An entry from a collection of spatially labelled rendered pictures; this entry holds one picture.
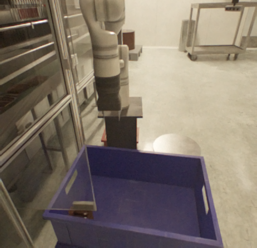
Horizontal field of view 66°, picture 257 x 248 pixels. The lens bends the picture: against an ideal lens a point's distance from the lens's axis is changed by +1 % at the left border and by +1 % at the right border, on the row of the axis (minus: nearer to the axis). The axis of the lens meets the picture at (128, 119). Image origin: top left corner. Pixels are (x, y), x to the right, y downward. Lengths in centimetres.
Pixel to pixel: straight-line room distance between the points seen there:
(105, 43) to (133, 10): 472
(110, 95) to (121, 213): 61
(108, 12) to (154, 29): 471
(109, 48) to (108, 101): 16
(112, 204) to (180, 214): 32
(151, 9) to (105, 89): 468
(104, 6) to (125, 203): 84
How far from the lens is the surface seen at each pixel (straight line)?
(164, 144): 133
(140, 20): 523
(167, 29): 521
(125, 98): 107
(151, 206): 104
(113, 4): 52
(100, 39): 53
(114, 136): 114
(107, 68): 55
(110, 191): 109
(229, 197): 147
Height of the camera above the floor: 108
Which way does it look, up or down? 32 degrees down
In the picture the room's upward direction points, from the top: 1 degrees counter-clockwise
